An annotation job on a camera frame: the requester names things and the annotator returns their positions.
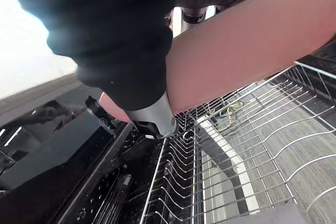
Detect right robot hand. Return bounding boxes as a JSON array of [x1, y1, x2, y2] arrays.
[[14, 0, 266, 140]]

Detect pink plate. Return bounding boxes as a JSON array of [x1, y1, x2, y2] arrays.
[[101, 0, 336, 122]]

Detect yellow cable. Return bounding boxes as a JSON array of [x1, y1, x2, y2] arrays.
[[220, 101, 246, 130]]

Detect wire pull-out rack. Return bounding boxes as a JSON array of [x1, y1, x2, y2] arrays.
[[139, 61, 336, 224]]

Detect black dishwasher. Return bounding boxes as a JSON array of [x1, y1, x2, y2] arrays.
[[0, 42, 336, 224]]

